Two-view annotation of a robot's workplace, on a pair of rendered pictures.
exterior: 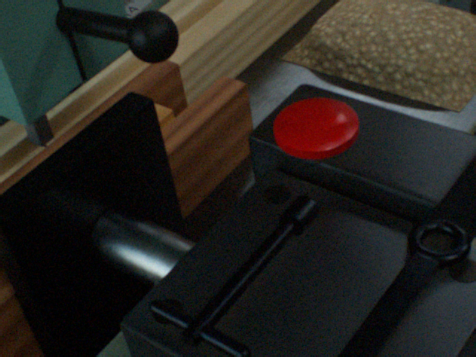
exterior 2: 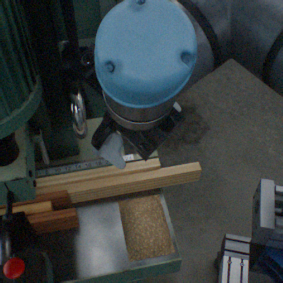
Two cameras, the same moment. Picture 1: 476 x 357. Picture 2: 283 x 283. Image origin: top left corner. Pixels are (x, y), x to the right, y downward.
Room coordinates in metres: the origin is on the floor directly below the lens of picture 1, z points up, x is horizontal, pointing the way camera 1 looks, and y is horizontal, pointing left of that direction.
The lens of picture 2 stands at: (0.17, -0.29, 1.55)
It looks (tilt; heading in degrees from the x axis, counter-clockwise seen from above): 51 degrees down; 35
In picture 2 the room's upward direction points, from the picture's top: straight up
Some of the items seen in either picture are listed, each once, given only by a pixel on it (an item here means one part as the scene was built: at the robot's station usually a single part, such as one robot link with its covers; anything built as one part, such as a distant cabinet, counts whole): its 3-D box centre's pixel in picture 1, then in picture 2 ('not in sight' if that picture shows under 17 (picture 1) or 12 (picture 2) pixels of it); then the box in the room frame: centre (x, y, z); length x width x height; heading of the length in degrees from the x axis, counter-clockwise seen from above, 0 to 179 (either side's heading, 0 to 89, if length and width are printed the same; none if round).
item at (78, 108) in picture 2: not in sight; (77, 108); (0.52, 0.11, 1.02); 0.12 x 0.03 x 0.12; 47
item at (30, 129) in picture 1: (27, 100); not in sight; (0.34, 0.10, 0.97); 0.01 x 0.01 x 0.05; 47
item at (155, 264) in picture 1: (146, 251); (4, 247); (0.25, 0.05, 0.95); 0.09 x 0.07 x 0.09; 137
